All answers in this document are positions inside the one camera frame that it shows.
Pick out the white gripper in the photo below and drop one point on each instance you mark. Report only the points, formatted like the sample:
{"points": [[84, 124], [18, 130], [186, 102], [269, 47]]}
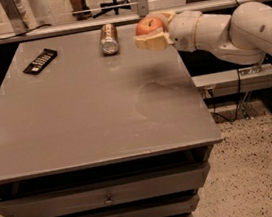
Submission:
{"points": [[183, 30]]}

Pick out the red apple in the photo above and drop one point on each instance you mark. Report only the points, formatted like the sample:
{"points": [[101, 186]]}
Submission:
{"points": [[148, 25]]}

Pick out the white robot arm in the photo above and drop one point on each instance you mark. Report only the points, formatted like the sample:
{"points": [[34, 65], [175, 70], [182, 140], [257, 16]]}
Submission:
{"points": [[243, 37]]}

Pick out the orange soda can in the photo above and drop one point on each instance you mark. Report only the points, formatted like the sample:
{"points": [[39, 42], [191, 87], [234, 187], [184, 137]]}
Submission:
{"points": [[109, 39]]}

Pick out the black office chair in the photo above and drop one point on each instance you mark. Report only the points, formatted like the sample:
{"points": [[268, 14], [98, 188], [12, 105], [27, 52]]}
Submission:
{"points": [[114, 5]]}

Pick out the grey metal base beam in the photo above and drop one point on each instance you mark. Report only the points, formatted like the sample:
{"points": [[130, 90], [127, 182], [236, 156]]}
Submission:
{"points": [[234, 81]]}

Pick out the person's legs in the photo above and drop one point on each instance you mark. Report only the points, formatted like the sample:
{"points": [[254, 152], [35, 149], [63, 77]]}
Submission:
{"points": [[80, 9]]}

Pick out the black remote control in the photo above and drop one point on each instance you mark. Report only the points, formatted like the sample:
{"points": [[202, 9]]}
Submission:
{"points": [[40, 62]]}

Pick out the grey drawer cabinet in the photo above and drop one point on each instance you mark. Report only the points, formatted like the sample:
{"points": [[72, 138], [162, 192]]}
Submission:
{"points": [[89, 118]]}

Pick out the top grey drawer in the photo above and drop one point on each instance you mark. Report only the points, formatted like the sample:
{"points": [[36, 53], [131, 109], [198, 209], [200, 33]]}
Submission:
{"points": [[108, 193]]}

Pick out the grey metal rail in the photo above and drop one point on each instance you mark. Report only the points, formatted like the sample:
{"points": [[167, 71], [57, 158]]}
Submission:
{"points": [[124, 19]]}

